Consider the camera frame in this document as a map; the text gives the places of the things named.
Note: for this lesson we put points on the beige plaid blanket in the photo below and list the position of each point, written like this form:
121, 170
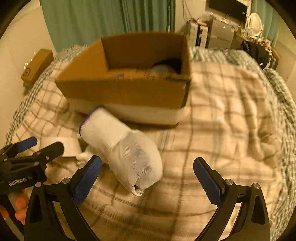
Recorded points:
208, 138

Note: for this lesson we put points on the narrow green curtain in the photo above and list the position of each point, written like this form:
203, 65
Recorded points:
269, 18

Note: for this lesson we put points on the small cardboard box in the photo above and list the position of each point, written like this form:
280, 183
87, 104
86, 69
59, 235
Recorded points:
36, 66

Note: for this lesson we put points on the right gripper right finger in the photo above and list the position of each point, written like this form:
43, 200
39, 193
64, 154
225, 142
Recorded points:
252, 221

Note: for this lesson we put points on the white suitcase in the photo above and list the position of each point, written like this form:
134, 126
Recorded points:
197, 34

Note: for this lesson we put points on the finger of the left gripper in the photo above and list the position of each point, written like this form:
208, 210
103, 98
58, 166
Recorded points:
44, 155
16, 148

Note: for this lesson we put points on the open cardboard box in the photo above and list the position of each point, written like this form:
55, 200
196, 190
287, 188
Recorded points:
113, 72

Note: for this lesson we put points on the black television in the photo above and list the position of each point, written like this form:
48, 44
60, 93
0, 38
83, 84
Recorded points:
230, 8

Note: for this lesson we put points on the left hand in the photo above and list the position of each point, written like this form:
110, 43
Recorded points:
21, 203

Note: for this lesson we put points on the clear plastic cup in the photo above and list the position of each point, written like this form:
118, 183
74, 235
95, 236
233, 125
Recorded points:
162, 69

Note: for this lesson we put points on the silver mini fridge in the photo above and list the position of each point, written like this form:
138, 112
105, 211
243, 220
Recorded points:
220, 34

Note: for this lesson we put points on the green gingham duvet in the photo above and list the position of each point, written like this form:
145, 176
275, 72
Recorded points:
272, 92

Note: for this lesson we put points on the black jacket on chair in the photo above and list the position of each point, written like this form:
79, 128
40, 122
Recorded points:
257, 52

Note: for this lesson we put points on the large green curtain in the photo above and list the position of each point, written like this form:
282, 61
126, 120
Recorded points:
73, 23

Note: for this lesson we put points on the white oval mirror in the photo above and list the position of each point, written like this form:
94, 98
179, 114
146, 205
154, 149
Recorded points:
254, 26

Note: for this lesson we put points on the white sock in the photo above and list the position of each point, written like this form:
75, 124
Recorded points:
131, 155

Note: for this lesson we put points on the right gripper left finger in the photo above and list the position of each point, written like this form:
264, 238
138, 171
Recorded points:
42, 221

